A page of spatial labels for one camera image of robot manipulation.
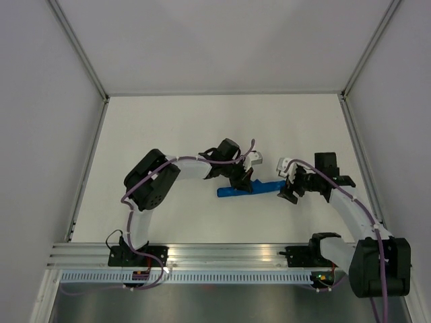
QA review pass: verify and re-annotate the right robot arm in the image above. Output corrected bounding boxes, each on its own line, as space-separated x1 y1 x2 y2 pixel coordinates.
276 152 411 298

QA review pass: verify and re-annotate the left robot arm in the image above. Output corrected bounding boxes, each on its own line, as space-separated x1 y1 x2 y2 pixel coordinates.
119 138 263 266

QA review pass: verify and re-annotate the white slotted cable duct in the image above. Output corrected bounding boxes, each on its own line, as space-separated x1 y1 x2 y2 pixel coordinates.
61 270 312 285

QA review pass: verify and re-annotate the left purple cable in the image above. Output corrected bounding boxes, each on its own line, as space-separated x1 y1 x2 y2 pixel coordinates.
60 139 257 297

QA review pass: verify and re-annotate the right aluminium frame post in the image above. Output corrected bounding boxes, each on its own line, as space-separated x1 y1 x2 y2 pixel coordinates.
339 0 403 100

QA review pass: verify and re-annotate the aluminium frame post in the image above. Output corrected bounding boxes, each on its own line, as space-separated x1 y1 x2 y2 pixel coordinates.
46 0 109 102
339 0 403 100

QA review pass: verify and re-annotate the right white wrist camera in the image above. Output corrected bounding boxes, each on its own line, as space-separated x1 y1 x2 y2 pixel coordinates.
276 157 298 182

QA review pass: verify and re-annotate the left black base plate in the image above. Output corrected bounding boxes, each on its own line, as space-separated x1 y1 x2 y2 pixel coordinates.
108 245 168 268

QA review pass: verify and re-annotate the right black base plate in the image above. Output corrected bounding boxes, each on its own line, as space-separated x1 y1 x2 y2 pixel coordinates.
277 245 333 268

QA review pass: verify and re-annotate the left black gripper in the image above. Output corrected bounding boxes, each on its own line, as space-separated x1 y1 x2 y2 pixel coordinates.
221 160 253 194

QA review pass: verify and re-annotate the blue cloth napkin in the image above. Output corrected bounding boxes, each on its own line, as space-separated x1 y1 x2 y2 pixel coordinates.
216 180 285 198

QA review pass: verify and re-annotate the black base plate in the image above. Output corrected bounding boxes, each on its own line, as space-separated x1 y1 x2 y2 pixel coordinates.
108 245 168 268
277 245 333 268

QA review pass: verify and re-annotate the aluminium front rail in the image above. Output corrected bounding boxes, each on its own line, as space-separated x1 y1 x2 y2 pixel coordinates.
46 242 414 270

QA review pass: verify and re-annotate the left aluminium frame post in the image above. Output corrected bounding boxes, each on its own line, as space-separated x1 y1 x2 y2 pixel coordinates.
46 0 109 102

